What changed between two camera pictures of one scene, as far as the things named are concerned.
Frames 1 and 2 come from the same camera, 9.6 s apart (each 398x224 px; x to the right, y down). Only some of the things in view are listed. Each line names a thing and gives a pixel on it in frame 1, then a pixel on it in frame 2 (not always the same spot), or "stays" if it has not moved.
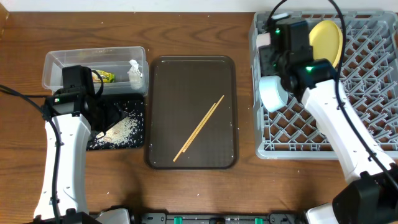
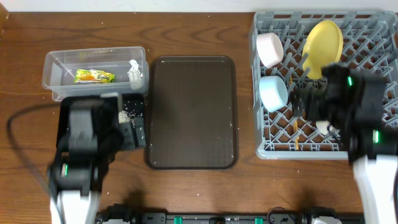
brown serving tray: [181, 91] stays
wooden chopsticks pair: [199, 127] → [295, 125]
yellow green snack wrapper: [106, 76] stays
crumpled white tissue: [135, 75] stays
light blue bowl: [273, 94] stays
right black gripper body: [270, 64] → [318, 108]
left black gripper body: [107, 114] → [127, 139]
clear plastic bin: [124, 70] stays
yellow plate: [326, 38] stays
